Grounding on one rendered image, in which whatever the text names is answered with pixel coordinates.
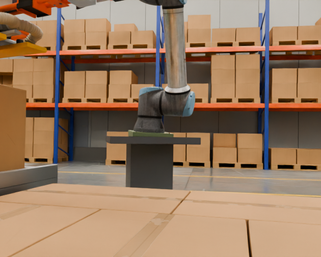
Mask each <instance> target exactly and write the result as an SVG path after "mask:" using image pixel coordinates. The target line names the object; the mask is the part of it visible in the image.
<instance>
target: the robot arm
mask: <svg viewBox="0 0 321 257"><path fill-rule="evenodd" d="M139 1H141V2H143V3H146V4H149V5H154V6H162V10H163V19H164V34H165V49H166V64H167V79H168V85H167V87H166V88H165V91H164V89H163V88H162V87H145V88H141V89H140V93H139V104H138V119H137V121H136V124H135V126H134V128H133V131H136V132H145V133H165V129H164V126H163V122H162V115H163V116H181V117H185V116H191V115H192V113H193V110H194V105H195V93H194V92H193V91H191V88H190V86H189V85H187V82H186V58H185V35H184V12H183V9H184V5H185V4H186V3H187V0H139Z"/></svg>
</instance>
